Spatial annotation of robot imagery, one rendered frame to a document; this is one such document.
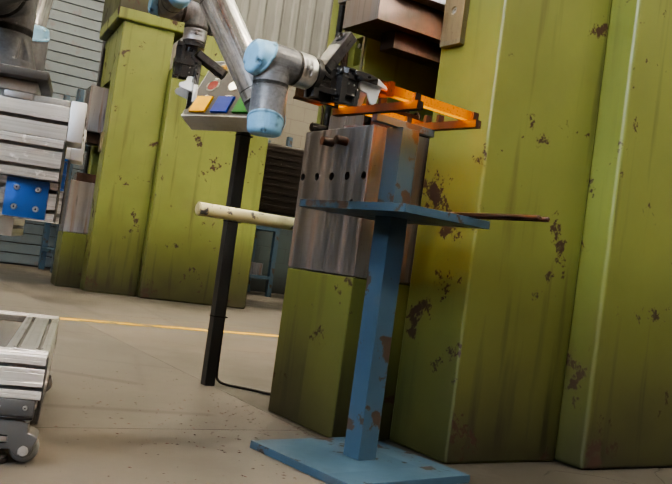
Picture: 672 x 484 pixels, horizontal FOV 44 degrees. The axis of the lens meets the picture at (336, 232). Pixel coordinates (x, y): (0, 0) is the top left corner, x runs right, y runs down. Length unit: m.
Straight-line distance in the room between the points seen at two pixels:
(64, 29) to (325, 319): 8.37
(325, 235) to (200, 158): 4.82
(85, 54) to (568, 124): 8.49
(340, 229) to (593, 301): 0.78
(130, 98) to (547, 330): 5.33
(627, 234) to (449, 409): 0.77
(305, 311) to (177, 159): 4.77
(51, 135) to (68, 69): 8.56
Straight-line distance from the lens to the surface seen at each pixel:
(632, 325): 2.67
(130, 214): 7.23
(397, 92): 1.97
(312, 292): 2.55
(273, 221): 2.88
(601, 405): 2.61
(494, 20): 2.44
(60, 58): 10.46
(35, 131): 1.91
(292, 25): 11.76
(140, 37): 7.40
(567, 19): 2.61
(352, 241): 2.40
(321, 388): 2.48
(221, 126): 3.02
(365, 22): 2.70
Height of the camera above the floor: 0.49
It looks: 2 degrees up
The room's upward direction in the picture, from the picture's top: 8 degrees clockwise
